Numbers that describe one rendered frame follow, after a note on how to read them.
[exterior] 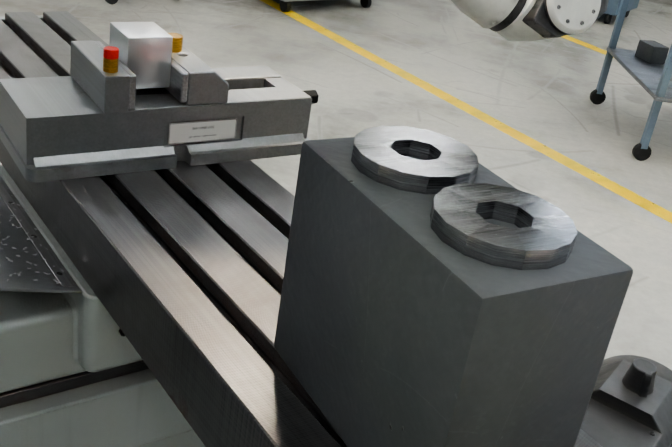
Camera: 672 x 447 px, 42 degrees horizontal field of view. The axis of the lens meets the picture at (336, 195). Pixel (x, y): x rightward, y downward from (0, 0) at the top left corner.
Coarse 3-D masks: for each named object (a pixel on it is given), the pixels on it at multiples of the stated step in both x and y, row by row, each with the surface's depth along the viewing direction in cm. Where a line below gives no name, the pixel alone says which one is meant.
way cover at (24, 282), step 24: (0, 192) 104; (0, 216) 98; (24, 216) 100; (0, 240) 92; (24, 240) 95; (0, 264) 88; (24, 264) 89; (48, 264) 91; (0, 288) 83; (24, 288) 85; (48, 288) 86; (72, 288) 88
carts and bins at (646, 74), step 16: (112, 0) 503; (624, 0) 442; (624, 16) 445; (608, 48) 453; (640, 48) 439; (656, 48) 430; (608, 64) 456; (624, 64) 427; (640, 64) 431; (656, 64) 436; (640, 80) 404; (656, 80) 408; (592, 96) 464; (656, 96) 384; (656, 112) 387; (640, 144) 395; (640, 160) 397
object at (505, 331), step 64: (384, 128) 65; (320, 192) 62; (384, 192) 58; (448, 192) 56; (512, 192) 57; (320, 256) 63; (384, 256) 55; (448, 256) 51; (512, 256) 50; (576, 256) 53; (320, 320) 64; (384, 320) 56; (448, 320) 50; (512, 320) 49; (576, 320) 52; (320, 384) 65; (384, 384) 57; (448, 384) 51; (512, 384) 52; (576, 384) 56
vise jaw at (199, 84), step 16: (176, 64) 99; (192, 64) 100; (176, 80) 98; (192, 80) 98; (208, 80) 99; (224, 80) 100; (176, 96) 99; (192, 96) 99; (208, 96) 100; (224, 96) 101
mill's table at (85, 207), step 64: (0, 64) 129; (64, 64) 126; (64, 192) 93; (128, 192) 94; (192, 192) 95; (256, 192) 98; (128, 256) 81; (192, 256) 83; (256, 256) 86; (128, 320) 82; (192, 320) 74; (256, 320) 75; (192, 384) 72; (256, 384) 67
